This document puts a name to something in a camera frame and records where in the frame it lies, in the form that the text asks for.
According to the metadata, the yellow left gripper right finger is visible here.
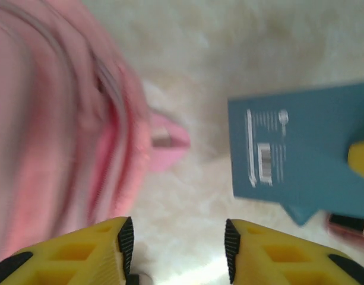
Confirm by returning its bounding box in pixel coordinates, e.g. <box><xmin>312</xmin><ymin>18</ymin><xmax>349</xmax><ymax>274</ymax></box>
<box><xmin>224</xmin><ymin>218</ymin><xmax>364</xmax><ymax>285</ymax></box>

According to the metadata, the pink pencil sharpener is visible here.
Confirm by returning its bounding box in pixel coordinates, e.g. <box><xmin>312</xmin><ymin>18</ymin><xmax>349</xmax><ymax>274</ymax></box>
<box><xmin>328</xmin><ymin>213</ymin><xmax>364</xmax><ymax>248</ymax></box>

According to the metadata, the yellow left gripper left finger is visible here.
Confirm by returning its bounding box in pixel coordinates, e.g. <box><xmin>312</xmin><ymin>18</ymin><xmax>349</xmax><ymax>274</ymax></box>
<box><xmin>0</xmin><ymin>216</ymin><xmax>135</xmax><ymax>285</ymax></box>

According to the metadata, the teal thin notebook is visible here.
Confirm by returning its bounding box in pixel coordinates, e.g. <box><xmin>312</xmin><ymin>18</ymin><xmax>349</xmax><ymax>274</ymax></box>
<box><xmin>227</xmin><ymin>82</ymin><xmax>364</xmax><ymax>220</ymax></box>

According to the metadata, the pink school backpack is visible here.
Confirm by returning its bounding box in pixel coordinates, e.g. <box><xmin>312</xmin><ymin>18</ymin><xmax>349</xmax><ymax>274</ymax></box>
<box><xmin>0</xmin><ymin>0</ymin><xmax>191</xmax><ymax>259</ymax></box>

